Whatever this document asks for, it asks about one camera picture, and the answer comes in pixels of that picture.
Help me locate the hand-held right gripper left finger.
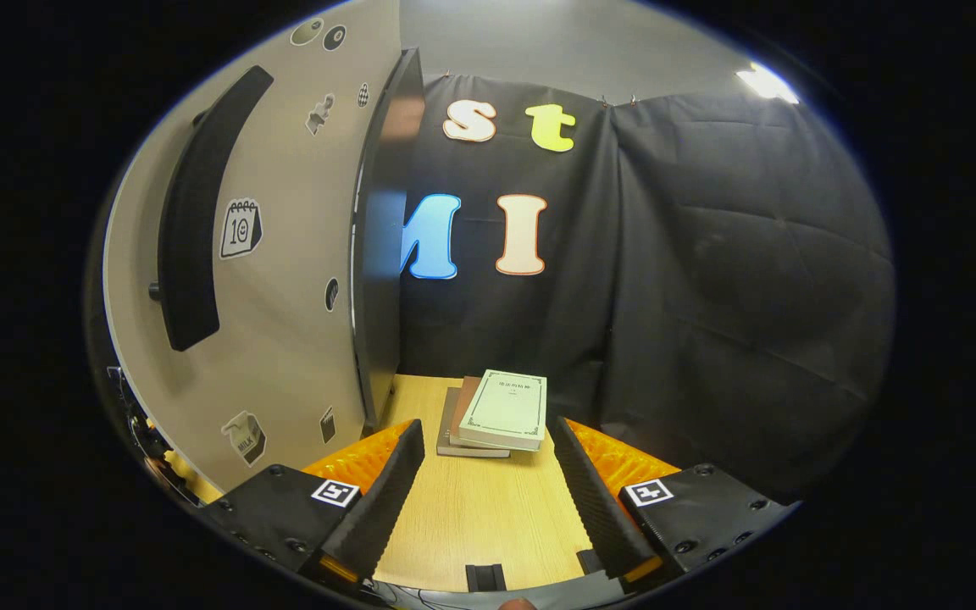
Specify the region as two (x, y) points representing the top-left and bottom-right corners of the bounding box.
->
(198, 418), (427, 594)

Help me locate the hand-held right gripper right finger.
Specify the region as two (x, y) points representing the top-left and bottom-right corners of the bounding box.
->
(549, 415), (800, 594)

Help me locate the grey cabinet door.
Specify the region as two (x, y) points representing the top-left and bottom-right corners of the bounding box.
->
(103, 0), (404, 505)

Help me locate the black door handle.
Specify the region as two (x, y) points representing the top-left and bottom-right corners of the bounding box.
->
(149, 65), (275, 352)

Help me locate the brown cover book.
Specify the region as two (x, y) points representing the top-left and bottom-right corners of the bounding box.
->
(449, 375), (489, 450)

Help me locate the green cover book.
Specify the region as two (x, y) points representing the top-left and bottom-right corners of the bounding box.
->
(458, 369), (548, 452)

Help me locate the black backdrop cloth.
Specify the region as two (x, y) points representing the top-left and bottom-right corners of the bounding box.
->
(399, 72), (897, 501)

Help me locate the narrow ceiling light panel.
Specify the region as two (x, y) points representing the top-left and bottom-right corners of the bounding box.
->
(735, 64), (801, 105)

